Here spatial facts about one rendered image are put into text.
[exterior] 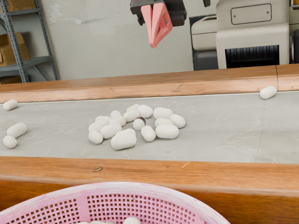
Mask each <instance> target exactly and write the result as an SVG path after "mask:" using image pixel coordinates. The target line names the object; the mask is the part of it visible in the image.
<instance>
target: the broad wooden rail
mask: <svg viewBox="0 0 299 224"><path fill-rule="evenodd" d="M268 86H274V87H275V88H276V92H288V91H299V64H282V65H270V66H257V67H244V68H226V69H213V70H201V71H187V72H169V73H157V74H144V75H131V76H115V77H100V78H87V79H74V80H56V81H43V82H31V83H17V84H0V104H4V103H5V102H8V101H10V100H16V101H17V102H18V103H36V102H57V101H77V100H106V99H127V98H147V97H168V96H197V95H217V94H238V93H258V92H260V91H261V90H262V89H263V88H265V87H268Z"/></svg>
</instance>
